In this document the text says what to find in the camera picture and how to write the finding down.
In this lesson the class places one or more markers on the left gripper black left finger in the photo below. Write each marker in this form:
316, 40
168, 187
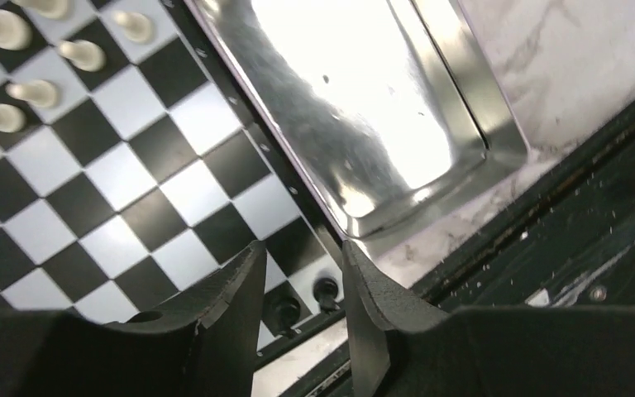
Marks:
201, 342

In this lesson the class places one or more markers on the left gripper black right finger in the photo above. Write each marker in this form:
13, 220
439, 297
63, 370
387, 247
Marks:
400, 345

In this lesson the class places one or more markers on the white chess piece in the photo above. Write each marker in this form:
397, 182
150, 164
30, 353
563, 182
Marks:
50, 9
15, 33

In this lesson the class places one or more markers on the silver tin lid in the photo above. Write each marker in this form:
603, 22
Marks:
389, 109

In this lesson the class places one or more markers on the black white chess board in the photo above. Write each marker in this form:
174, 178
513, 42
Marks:
129, 184

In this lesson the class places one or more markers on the white chess pawn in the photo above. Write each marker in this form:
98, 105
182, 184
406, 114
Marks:
82, 54
136, 27

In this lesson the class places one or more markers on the black chess piece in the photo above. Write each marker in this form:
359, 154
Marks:
287, 313
325, 293

